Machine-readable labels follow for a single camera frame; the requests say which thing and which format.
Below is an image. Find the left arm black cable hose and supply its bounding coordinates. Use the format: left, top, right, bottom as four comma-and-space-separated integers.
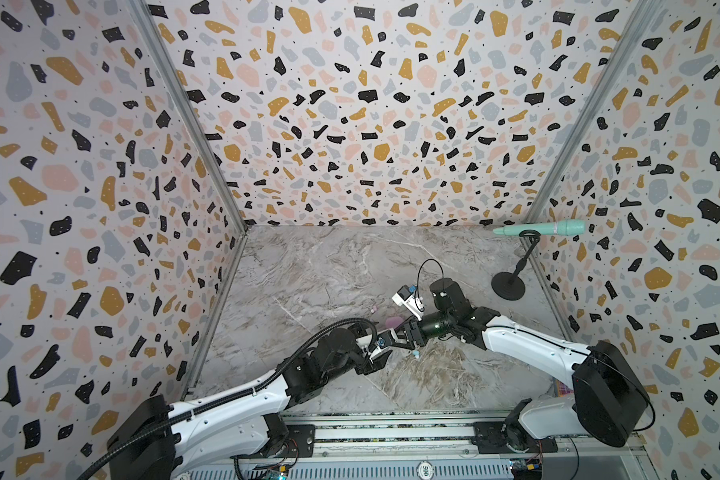
74, 317, 379, 480

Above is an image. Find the black microphone stand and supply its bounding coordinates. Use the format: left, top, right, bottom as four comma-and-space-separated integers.
491, 230, 541, 301

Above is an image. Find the mint green microphone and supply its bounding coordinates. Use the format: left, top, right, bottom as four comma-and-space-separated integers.
492, 219, 587, 237

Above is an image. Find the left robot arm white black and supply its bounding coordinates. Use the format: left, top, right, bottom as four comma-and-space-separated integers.
101, 319, 400, 479

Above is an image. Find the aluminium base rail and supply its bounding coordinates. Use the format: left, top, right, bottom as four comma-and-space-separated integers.
184, 411, 658, 479

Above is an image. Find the pink earbud charging case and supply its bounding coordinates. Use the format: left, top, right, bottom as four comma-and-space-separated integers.
385, 317, 404, 329

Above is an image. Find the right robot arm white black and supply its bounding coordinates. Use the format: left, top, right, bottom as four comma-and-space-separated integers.
358, 278, 653, 452

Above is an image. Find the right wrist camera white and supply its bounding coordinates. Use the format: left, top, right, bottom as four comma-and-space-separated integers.
392, 285, 425, 320

